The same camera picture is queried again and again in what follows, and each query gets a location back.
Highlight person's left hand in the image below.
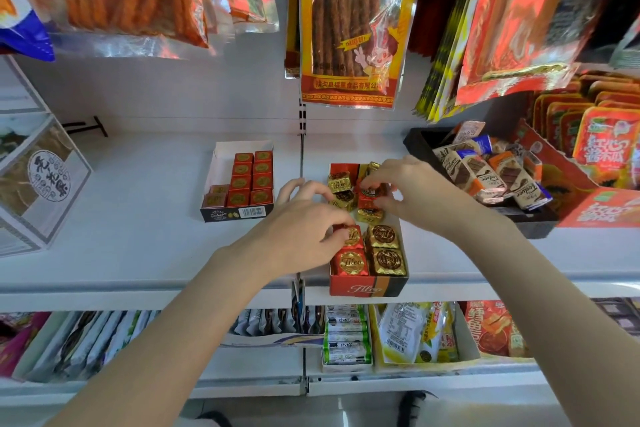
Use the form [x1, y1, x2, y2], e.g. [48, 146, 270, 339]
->
[227, 178, 357, 286]

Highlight person's right hand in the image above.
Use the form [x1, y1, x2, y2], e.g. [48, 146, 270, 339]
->
[359, 156, 501, 245]

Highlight red foil chocolate cube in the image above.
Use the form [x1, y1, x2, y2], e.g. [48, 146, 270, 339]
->
[357, 182, 388, 210]
[334, 224, 365, 250]
[334, 249, 370, 277]

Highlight person's right forearm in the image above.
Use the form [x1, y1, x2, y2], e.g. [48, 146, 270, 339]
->
[450, 201, 640, 427]

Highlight person's left forearm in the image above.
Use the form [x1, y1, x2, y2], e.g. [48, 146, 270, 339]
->
[47, 242, 281, 427]

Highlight group of gold foil chocolates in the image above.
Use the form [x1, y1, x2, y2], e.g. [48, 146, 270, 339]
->
[327, 161, 408, 277]

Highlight red cardboard chocolate display box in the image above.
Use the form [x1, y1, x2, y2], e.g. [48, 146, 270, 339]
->
[328, 162, 410, 298]

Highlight stack of green white rolls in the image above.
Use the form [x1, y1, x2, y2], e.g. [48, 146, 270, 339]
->
[322, 305, 374, 367]

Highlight slotted metal shelf upright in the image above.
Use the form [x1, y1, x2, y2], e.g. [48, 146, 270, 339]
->
[298, 97, 307, 178]

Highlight rows of small red chocolates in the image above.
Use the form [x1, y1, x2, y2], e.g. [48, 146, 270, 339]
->
[202, 150, 274, 208]

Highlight pile of chocolate wafer packets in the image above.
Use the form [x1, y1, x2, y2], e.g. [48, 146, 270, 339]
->
[433, 120, 554, 211]

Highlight row of grey small packets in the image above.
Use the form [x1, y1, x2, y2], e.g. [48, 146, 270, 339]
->
[231, 306, 327, 338]

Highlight yellow and white snack packet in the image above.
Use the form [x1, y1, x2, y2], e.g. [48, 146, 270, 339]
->
[377, 302, 460, 365]

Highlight black plastic tray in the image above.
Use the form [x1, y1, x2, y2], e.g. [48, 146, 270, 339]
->
[403, 127, 559, 240]

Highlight white and black display box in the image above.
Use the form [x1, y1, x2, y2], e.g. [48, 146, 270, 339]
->
[200, 140, 275, 223]

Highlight white lower shelf board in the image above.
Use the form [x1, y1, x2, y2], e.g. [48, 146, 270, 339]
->
[0, 342, 551, 398]

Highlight bundle of yellow-edged hanging packets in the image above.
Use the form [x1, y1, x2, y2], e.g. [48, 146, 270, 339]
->
[414, 0, 497, 123]

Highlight yellow packet of brown sticks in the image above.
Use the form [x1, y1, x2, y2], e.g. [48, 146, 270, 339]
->
[299, 0, 431, 110]

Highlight red cardboard cup display box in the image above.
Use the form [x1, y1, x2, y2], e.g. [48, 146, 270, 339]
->
[514, 119, 640, 230]

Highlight white metal shelf board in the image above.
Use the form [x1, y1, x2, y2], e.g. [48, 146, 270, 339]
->
[0, 133, 640, 313]

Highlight rows of red sealed cups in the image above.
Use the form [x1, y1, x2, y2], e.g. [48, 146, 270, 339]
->
[530, 70, 640, 188]

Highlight large red hanging snack packet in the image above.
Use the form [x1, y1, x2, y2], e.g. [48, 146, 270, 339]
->
[455, 0, 623, 107]

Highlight row of dark packets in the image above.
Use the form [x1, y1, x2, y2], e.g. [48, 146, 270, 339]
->
[591, 297, 640, 338]

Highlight row of pale upright packets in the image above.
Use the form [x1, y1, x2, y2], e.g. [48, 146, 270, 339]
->
[25, 310, 162, 383]

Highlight black metal shelf hook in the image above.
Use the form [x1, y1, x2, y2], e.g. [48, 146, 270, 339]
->
[62, 116, 109, 138]

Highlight white box with clear window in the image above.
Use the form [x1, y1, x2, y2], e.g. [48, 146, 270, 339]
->
[0, 114, 94, 258]

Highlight black hanging snack packet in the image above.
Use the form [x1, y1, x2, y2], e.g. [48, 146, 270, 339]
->
[575, 0, 640, 69]

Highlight pink snack packet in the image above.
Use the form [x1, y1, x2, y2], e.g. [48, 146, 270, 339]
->
[0, 312, 52, 378]

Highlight blue and white snack packet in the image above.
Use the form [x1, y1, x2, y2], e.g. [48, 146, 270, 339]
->
[0, 0, 56, 62]

